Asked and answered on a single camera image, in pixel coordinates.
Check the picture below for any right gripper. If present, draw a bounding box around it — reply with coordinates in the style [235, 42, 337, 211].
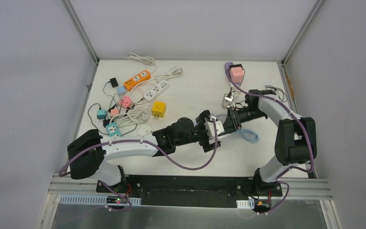
[221, 107, 266, 135]

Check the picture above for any pink cube socket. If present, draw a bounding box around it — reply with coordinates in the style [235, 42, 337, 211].
[228, 64, 245, 86]

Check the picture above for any yellow white cube socket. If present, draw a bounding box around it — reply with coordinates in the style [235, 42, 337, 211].
[151, 101, 166, 118]

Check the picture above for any purple power strip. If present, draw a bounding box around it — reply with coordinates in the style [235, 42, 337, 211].
[224, 62, 245, 87]

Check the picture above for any white plug adapter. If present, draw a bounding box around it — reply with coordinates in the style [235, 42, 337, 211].
[137, 124, 152, 136]

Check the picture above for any pink usb cable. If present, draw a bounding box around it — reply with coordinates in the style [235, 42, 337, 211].
[129, 83, 158, 105]

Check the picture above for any teal power strip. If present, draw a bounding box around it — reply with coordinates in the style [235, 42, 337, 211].
[105, 123, 122, 137]

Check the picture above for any salmon pink charger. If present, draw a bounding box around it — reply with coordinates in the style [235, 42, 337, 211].
[110, 108, 120, 117]

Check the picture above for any teal usb charger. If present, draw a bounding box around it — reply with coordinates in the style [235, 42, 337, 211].
[96, 109, 107, 120]

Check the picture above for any black usb cable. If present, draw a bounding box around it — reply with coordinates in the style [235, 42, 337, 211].
[87, 103, 105, 132]

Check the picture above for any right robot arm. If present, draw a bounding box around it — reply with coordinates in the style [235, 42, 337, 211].
[223, 90, 317, 196]

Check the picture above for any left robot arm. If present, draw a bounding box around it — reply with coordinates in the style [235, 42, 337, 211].
[61, 110, 225, 193]

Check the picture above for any pink round socket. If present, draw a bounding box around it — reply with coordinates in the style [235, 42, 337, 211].
[118, 96, 132, 109]

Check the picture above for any white power strip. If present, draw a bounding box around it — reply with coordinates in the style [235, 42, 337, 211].
[143, 80, 170, 103]

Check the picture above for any orange power strip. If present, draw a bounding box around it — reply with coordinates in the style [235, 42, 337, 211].
[123, 70, 151, 91]

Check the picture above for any light blue small charger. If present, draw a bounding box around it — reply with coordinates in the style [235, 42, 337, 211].
[116, 86, 126, 95]

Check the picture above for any small black charger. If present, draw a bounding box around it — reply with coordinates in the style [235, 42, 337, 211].
[109, 78, 119, 88]

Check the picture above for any white cord bundle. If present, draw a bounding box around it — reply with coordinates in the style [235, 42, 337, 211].
[222, 90, 242, 110]

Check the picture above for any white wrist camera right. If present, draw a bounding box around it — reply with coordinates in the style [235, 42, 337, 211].
[223, 94, 235, 106]

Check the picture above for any light blue coiled cable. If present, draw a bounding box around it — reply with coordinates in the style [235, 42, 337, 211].
[216, 114, 261, 144]

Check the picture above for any black thin cable bundle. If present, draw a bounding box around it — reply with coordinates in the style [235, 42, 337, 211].
[265, 84, 288, 104]

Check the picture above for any white coiled strip cord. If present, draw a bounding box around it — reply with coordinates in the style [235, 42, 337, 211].
[110, 104, 152, 128]

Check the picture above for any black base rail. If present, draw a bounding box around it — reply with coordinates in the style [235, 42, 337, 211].
[112, 175, 283, 208]

